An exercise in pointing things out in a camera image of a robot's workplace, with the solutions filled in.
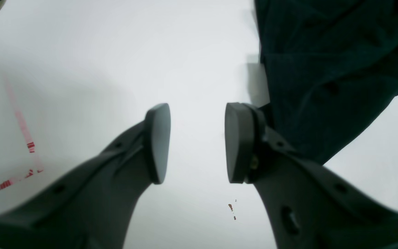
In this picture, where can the red tape rectangle marking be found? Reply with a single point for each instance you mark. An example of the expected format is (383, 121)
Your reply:
(19, 158)

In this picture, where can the black T-shirt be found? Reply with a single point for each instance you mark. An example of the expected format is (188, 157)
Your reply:
(331, 68)

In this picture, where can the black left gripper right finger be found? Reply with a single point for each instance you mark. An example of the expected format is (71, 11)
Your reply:
(308, 206)

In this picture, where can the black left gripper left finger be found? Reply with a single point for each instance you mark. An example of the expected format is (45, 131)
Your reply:
(91, 206)

